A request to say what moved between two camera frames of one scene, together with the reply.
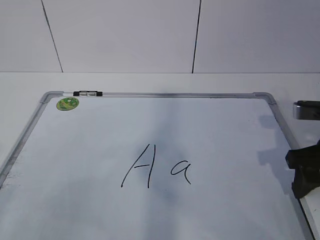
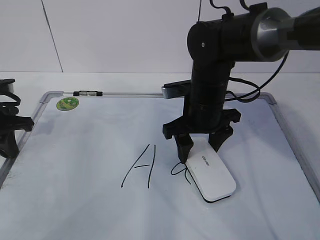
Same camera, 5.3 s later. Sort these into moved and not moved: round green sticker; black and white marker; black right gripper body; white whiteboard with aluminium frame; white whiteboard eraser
Moved: black right gripper body; white whiteboard eraser
Not moved: black and white marker; white whiteboard with aluminium frame; round green sticker
